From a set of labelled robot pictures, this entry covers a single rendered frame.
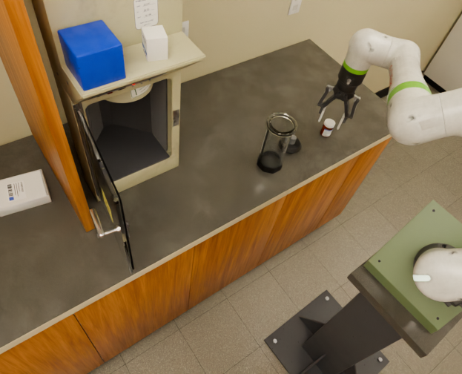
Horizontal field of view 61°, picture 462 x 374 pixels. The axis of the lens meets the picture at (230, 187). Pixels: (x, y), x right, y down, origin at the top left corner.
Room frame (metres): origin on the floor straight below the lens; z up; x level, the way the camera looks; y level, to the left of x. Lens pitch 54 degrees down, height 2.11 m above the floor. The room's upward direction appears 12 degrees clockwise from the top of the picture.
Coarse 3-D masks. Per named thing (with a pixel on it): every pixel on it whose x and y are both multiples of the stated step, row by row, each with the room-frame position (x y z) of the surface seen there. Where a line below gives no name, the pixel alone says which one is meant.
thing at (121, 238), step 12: (84, 120) 0.63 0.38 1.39; (84, 132) 0.62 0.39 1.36; (96, 156) 0.53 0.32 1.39; (96, 168) 0.56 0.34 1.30; (96, 180) 0.62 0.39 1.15; (108, 180) 0.48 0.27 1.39; (108, 192) 0.48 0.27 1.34; (108, 204) 0.51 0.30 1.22; (108, 216) 0.56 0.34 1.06; (120, 216) 0.43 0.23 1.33; (120, 228) 0.43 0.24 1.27; (120, 240) 0.46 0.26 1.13
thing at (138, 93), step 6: (150, 84) 0.88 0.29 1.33; (132, 90) 0.82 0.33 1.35; (138, 90) 0.83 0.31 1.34; (144, 90) 0.84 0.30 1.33; (150, 90) 0.86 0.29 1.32; (114, 96) 0.79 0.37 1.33; (120, 96) 0.80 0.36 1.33; (126, 96) 0.80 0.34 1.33; (132, 96) 0.81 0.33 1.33; (138, 96) 0.82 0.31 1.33; (120, 102) 0.79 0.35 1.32
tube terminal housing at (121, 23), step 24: (48, 0) 0.68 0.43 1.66; (72, 0) 0.72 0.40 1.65; (96, 0) 0.75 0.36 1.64; (120, 0) 0.79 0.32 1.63; (168, 0) 0.87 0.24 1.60; (48, 24) 0.68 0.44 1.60; (72, 24) 0.71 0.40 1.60; (120, 24) 0.78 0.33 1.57; (168, 24) 0.87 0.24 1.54; (48, 48) 0.73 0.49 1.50; (168, 96) 0.90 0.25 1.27; (72, 120) 0.70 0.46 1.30; (168, 120) 0.90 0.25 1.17; (168, 144) 0.90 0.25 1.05; (144, 168) 0.80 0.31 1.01; (168, 168) 0.87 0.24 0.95
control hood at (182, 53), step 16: (128, 48) 0.78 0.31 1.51; (176, 48) 0.82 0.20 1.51; (192, 48) 0.84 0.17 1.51; (128, 64) 0.73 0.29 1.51; (144, 64) 0.74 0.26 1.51; (160, 64) 0.75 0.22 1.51; (176, 64) 0.76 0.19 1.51; (192, 64) 0.83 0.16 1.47; (128, 80) 0.67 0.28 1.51; (80, 96) 0.60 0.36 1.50
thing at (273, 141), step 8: (280, 112) 1.06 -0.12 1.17; (272, 120) 1.03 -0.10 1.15; (280, 120) 1.05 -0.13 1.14; (288, 120) 1.04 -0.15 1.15; (272, 128) 0.97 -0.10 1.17; (280, 128) 1.05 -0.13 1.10; (288, 128) 1.03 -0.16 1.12; (296, 128) 0.99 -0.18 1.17; (272, 136) 0.97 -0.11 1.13; (272, 144) 0.96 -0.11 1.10; (280, 144) 0.96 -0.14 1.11; (288, 144) 1.00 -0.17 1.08; (264, 152) 0.98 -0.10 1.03; (272, 152) 0.96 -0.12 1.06; (280, 152) 0.97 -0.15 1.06; (264, 160) 0.97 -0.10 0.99; (272, 160) 0.96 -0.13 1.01; (280, 160) 0.98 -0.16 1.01
